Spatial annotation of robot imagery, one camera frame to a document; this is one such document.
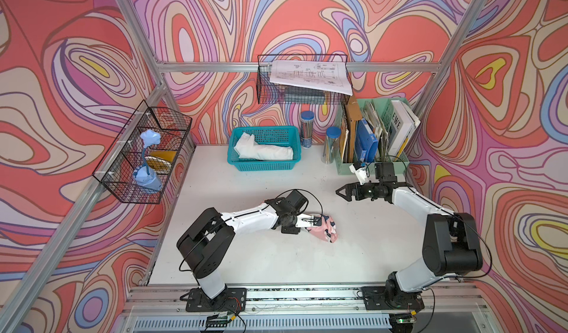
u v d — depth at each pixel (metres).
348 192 0.80
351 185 0.80
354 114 0.86
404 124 0.93
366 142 0.97
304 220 0.76
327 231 0.82
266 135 1.19
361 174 0.82
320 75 0.84
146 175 0.66
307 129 1.11
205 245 0.45
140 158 0.69
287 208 0.69
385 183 0.72
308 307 0.73
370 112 0.99
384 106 1.06
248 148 1.09
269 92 1.01
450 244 0.45
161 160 0.70
